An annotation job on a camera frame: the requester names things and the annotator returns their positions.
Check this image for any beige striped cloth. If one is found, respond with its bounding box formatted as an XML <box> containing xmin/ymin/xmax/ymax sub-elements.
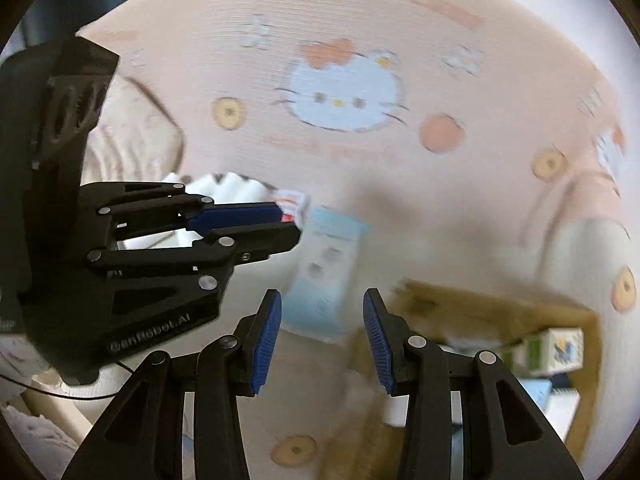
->
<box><xmin>81</xmin><ymin>76</ymin><xmax>187</xmax><ymax>187</ymax></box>

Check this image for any pink cartoon printed blanket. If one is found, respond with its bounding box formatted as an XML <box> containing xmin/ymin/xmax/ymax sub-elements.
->
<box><xmin>75</xmin><ymin>0</ymin><xmax>640</xmax><ymax>480</ymax></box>

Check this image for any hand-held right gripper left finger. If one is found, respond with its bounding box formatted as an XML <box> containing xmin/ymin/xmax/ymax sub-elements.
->
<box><xmin>61</xmin><ymin>289</ymin><xmax>283</xmax><ymax>480</ymax></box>

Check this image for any light blue card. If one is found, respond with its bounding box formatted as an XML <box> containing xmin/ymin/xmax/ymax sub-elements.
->
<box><xmin>520</xmin><ymin>377</ymin><xmax>557</xmax><ymax>412</ymax></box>

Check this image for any white printed cloth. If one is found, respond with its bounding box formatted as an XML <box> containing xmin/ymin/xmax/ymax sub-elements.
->
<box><xmin>0</xmin><ymin>332</ymin><xmax>103</xmax><ymax>480</ymax></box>

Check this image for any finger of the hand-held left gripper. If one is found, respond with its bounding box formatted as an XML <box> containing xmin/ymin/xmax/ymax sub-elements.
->
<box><xmin>87</xmin><ymin>222</ymin><xmax>302</xmax><ymax>322</ymax></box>
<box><xmin>80</xmin><ymin>181</ymin><xmax>284</xmax><ymax>242</ymax></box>

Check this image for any cardboard box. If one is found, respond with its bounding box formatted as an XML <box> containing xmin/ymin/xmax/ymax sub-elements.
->
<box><xmin>327</xmin><ymin>279</ymin><xmax>602</xmax><ymax>480</ymax></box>

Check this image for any white packet with red label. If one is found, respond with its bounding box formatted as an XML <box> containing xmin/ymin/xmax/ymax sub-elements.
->
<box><xmin>162</xmin><ymin>171</ymin><xmax>312</xmax><ymax>227</ymax></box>

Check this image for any white and green carton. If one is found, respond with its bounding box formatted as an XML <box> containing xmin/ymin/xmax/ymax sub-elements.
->
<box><xmin>509</xmin><ymin>326</ymin><xmax>586</xmax><ymax>379</ymax></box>

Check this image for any thin black cable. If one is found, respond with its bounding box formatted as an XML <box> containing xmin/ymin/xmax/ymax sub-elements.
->
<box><xmin>0</xmin><ymin>359</ymin><xmax>137</xmax><ymax>402</ymax></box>

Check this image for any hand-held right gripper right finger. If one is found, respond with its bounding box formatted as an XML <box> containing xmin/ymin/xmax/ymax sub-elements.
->
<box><xmin>362</xmin><ymin>287</ymin><xmax>586</xmax><ymax>480</ymax></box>

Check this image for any light blue box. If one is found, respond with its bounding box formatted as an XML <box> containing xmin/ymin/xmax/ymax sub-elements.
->
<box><xmin>286</xmin><ymin>205</ymin><xmax>372</xmax><ymax>346</ymax></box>

